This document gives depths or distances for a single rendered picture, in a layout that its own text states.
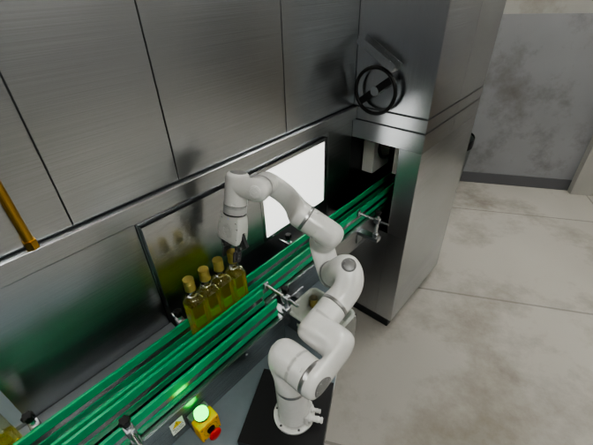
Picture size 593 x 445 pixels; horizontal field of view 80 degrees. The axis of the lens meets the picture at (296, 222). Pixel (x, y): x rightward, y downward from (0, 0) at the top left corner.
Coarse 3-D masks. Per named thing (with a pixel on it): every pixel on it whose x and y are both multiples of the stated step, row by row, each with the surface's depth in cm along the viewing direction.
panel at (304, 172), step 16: (320, 144) 157; (288, 160) 144; (304, 160) 152; (320, 160) 162; (288, 176) 148; (304, 176) 157; (320, 176) 166; (304, 192) 161; (320, 192) 172; (272, 208) 148; (272, 224) 151
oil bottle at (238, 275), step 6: (228, 270) 122; (234, 270) 122; (240, 270) 123; (234, 276) 121; (240, 276) 123; (234, 282) 122; (240, 282) 124; (246, 282) 127; (234, 288) 124; (240, 288) 126; (246, 288) 128; (240, 294) 127
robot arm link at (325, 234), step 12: (312, 216) 105; (324, 216) 107; (312, 228) 105; (324, 228) 105; (336, 228) 106; (312, 240) 112; (324, 240) 106; (336, 240) 106; (312, 252) 115; (324, 252) 113
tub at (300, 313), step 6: (312, 288) 148; (306, 294) 145; (312, 294) 148; (318, 294) 147; (300, 300) 143; (306, 300) 147; (318, 300) 149; (294, 306) 141; (300, 306) 144; (306, 306) 148; (294, 312) 142; (300, 312) 146; (306, 312) 147; (354, 312) 137; (300, 318) 135; (348, 318) 140; (342, 324) 132
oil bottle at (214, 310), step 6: (198, 288) 116; (204, 288) 115; (210, 288) 115; (216, 288) 117; (204, 294) 114; (210, 294) 115; (216, 294) 117; (210, 300) 116; (216, 300) 119; (210, 306) 117; (216, 306) 120; (222, 306) 123; (210, 312) 118; (216, 312) 121; (222, 312) 123; (210, 318) 120
